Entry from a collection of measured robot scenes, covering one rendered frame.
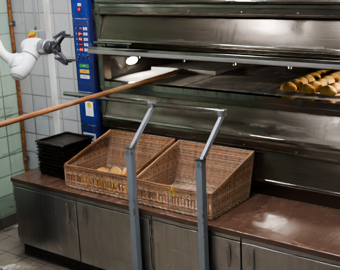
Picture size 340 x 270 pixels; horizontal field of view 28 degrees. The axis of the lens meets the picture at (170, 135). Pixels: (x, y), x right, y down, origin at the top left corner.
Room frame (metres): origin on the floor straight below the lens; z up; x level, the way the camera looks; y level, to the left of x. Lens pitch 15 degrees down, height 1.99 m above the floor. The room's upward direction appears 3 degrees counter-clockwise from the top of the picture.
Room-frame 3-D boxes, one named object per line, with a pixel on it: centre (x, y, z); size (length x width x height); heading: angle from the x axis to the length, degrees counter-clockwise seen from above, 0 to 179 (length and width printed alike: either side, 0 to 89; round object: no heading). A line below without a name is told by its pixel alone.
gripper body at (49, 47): (4.01, 0.66, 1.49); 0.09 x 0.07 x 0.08; 53
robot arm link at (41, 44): (4.05, 0.72, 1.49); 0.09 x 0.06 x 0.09; 143
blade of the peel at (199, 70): (4.84, -0.21, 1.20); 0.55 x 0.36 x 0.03; 54
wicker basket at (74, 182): (4.12, 0.33, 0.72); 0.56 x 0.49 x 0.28; 53
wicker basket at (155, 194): (3.76, -0.13, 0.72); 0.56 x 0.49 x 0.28; 53
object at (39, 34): (4.86, 0.93, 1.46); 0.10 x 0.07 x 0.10; 52
